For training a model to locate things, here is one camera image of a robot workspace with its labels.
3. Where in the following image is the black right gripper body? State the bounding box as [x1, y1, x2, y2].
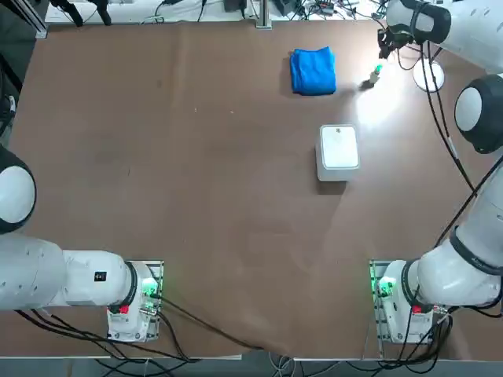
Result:
[387, 24, 414, 50]

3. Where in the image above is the blue folded cloth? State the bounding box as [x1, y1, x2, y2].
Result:
[289, 46, 338, 97]

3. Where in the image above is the white box-shaped appliance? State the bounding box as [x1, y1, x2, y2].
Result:
[315, 123, 361, 183]

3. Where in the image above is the black tripod leg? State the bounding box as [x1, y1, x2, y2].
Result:
[92, 0, 112, 26]
[49, 0, 84, 27]

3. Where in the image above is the black lamp cable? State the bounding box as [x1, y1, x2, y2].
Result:
[394, 42, 425, 71]

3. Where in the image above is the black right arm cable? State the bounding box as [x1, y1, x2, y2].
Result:
[408, 0, 503, 248]

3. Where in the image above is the black right base cable bundle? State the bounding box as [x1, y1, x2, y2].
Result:
[392, 306, 455, 364]

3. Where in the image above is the black base cable bundle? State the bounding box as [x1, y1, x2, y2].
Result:
[13, 308, 205, 364]
[392, 306, 455, 364]

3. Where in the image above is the black cable across table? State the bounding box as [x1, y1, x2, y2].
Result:
[159, 296, 268, 351]

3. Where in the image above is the white cable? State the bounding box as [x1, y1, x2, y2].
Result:
[268, 350, 296, 377]

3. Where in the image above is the aluminium frame profile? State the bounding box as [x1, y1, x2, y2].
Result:
[21, 0, 49, 39]

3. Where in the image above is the black left base cable bundle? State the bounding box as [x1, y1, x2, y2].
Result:
[13, 308, 205, 364]

